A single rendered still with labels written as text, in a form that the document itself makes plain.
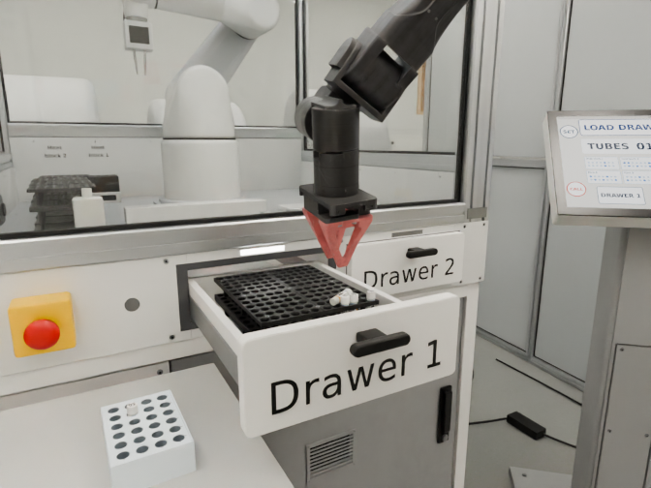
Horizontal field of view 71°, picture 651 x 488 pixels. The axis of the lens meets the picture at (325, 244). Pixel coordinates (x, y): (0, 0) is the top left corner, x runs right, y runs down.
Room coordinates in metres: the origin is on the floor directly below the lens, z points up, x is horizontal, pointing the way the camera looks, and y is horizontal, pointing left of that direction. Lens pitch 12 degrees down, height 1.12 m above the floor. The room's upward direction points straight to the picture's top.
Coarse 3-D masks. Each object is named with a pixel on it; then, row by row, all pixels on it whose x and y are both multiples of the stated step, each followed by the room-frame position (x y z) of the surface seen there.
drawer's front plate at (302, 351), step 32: (320, 320) 0.46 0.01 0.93; (352, 320) 0.47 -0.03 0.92; (384, 320) 0.49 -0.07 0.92; (416, 320) 0.52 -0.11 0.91; (448, 320) 0.54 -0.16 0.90; (256, 352) 0.42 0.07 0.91; (288, 352) 0.43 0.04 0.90; (320, 352) 0.45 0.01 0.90; (384, 352) 0.49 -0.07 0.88; (416, 352) 0.52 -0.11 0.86; (448, 352) 0.54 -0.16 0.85; (256, 384) 0.42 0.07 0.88; (288, 384) 0.43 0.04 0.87; (320, 384) 0.45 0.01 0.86; (384, 384) 0.49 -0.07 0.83; (416, 384) 0.52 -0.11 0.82; (256, 416) 0.42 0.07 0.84; (288, 416) 0.43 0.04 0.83
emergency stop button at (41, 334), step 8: (40, 320) 0.54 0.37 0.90; (48, 320) 0.55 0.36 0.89; (32, 328) 0.54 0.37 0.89; (40, 328) 0.54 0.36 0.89; (48, 328) 0.54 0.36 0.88; (56, 328) 0.55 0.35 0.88; (24, 336) 0.54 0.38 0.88; (32, 336) 0.54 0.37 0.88; (40, 336) 0.54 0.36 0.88; (48, 336) 0.54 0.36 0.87; (56, 336) 0.55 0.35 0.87; (32, 344) 0.54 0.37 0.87; (40, 344) 0.54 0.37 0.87; (48, 344) 0.54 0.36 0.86
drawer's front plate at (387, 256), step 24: (384, 240) 0.88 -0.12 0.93; (408, 240) 0.89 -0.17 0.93; (432, 240) 0.92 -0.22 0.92; (456, 240) 0.96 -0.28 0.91; (360, 264) 0.84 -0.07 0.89; (384, 264) 0.86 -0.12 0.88; (408, 264) 0.89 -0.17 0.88; (432, 264) 0.92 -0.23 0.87; (456, 264) 0.96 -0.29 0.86; (384, 288) 0.86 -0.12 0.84; (408, 288) 0.89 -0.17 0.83
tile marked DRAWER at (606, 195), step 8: (600, 192) 1.03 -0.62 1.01; (608, 192) 1.02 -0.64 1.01; (616, 192) 1.02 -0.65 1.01; (624, 192) 1.02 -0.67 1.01; (632, 192) 1.01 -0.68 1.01; (640, 192) 1.01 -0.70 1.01; (600, 200) 1.01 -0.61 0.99; (608, 200) 1.01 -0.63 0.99; (616, 200) 1.00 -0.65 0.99; (624, 200) 1.00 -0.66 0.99; (632, 200) 1.00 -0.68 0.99; (640, 200) 0.99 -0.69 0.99
